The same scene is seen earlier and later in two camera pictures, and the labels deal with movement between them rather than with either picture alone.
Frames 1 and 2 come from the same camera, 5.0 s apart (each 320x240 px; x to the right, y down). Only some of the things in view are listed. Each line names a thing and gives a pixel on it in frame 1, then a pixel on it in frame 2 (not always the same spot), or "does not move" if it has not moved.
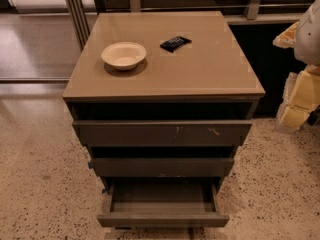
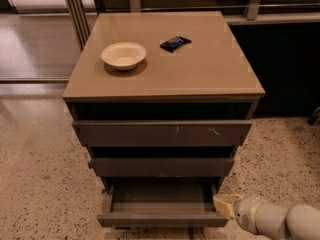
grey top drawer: x=163 y=133 does not move
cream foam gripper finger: x=287 y=38 → x=225 y=204
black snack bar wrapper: x=172 y=44 does not move
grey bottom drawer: x=159 y=203 does not move
